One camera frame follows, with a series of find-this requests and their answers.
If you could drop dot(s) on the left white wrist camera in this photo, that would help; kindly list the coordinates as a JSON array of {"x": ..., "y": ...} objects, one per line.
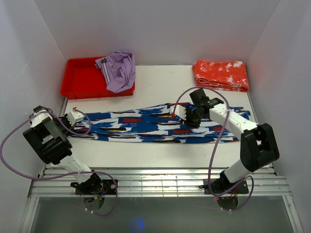
[{"x": 74, "y": 116}]

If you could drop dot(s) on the purple trousers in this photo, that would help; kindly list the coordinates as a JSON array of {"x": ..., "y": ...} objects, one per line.
[{"x": 119, "y": 70}]

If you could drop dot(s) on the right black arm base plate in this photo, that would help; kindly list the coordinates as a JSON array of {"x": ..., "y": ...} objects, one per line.
[{"x": 242, "y": 188}]

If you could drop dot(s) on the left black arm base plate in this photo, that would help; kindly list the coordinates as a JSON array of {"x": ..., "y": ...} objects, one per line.
[{"x": 108, "y": 188}]

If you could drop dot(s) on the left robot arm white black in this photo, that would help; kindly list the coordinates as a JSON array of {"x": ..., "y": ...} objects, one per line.
[{"x": 48, "y": 138}]

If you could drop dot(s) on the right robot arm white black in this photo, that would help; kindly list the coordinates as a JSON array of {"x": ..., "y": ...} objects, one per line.
[{"x": 258, "y": 147}]

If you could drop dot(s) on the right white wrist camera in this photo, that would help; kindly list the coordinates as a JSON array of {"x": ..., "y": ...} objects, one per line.
[{"x": 178, "y": 111}]

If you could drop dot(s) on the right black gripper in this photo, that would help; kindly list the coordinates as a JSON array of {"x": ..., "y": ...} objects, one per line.
[{"x": 187, "y": 122}]

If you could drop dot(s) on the folded orange white trousers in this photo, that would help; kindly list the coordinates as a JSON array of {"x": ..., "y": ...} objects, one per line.
[{"x": 227, "y": 76}]

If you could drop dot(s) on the blue white red patterned trousers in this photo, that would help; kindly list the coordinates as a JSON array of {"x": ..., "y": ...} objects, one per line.
[{"x": 148, "y": 125}]

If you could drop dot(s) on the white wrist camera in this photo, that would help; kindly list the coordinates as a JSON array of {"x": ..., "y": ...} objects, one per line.
[
  {"x": 178, "y": 111},
  {"x": 74, "y": 116}
]

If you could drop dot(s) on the red plastic tray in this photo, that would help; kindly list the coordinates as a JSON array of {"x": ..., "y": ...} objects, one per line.
[{"x": 82, "y": 80}]

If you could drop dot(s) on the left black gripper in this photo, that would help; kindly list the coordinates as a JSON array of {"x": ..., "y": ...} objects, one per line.
[{"x": 66, "y": 118}]

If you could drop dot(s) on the aluminium rail frame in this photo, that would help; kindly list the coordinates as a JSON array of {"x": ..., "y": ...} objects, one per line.
[{"x": 175, "y": 171}]

